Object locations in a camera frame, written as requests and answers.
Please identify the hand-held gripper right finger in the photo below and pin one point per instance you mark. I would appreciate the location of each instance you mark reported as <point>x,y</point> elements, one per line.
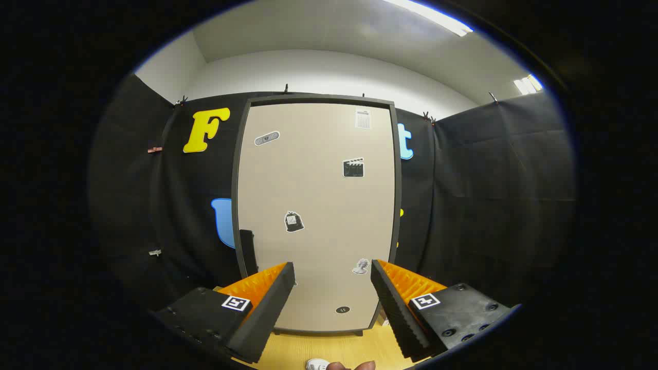
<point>396,308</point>

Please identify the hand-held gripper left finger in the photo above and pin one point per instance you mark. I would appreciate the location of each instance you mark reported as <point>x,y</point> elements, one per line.
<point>267,313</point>

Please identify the white canvas shoe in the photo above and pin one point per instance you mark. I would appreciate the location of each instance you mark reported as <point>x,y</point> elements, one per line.
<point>317,365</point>

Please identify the grey shoe cabinet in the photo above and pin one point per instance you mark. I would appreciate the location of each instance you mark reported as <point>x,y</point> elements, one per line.
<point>318,99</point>

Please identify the black backdrop cloth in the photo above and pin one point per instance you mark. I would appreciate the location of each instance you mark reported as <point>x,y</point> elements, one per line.
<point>488,205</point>

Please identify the square ceiling light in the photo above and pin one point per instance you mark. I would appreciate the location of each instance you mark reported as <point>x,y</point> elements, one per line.
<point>528,85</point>

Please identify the long ceiling light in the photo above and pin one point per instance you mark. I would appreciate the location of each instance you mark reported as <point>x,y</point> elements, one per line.
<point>437,18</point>

